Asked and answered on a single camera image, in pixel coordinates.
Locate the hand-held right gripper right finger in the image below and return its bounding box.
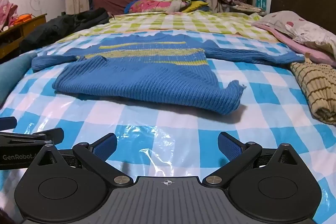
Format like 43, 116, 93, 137
202, 132, 311, 186

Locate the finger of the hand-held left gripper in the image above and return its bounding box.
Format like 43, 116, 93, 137
0, 116, 18, 131
0, 127, 65, 147

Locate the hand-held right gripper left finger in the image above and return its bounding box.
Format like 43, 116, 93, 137
26, 133, 133, 187

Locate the blue knit striped sweater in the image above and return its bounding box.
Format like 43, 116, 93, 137
31, 32, 306, 115

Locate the teal cloth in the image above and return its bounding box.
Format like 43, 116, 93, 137
0, 52, 38, 106

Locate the blue checked plastic bed sheet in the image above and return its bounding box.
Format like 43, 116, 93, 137
0, 31, 336, 224

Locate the reddish brown cloth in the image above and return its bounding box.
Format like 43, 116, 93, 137
0, 207, 15, 224

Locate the wooden desk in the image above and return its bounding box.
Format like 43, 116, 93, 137
0, 13, 48, 59

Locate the orange cloth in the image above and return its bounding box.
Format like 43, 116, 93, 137
12, 13, 34, 26

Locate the beige striped folded sweater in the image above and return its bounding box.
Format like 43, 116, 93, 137
289, 61, 336, 125

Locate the black jacket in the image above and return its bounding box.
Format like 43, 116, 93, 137
19, 7, 110, 54

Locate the pink floral cloth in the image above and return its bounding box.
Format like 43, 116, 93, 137
0, 0, 19, 30

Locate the green checked bed sheet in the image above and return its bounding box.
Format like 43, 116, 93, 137
54, 10, 279, 43

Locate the white spotted pillow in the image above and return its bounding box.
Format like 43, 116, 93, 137
252, 10, 336, 58

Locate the stack of papers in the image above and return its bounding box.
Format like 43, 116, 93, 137
231, 2, 267, 14

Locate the yellow cloth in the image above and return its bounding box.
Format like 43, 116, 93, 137
181, 0, 209, 13

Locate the pink floral pillow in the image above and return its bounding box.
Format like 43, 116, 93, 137
129, 0, 184, 14

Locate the pale crumpled cloth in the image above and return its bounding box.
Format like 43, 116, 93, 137
147, 0, 192, 13

